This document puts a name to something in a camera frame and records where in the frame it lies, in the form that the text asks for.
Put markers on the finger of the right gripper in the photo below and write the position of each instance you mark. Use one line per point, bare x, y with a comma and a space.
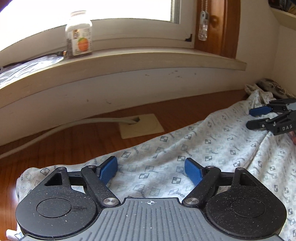
263, 110
256, 124

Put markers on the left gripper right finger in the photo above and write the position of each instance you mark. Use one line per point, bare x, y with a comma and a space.
237, 204

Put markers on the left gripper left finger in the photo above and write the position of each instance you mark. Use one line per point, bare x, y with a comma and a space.
66, 203

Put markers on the white patterned garment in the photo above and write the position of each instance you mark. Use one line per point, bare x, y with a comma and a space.
150, 183

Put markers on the person's right hand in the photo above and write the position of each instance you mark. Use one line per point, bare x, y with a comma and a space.
293, 136

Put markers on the dark patterned cloth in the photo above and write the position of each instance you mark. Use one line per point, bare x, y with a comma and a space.
273, 87

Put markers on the white floor outlet plate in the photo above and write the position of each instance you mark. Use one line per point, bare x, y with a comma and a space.
145, 124

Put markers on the books on shelf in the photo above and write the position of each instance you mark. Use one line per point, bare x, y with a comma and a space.
283, 5

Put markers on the clear plastic sheet on sill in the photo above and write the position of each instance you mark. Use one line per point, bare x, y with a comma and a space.
14, 73

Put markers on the clear jar orange label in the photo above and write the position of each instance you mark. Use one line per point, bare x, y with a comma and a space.
78, 32

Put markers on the blind cord pull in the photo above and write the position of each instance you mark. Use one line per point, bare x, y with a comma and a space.
204, 21

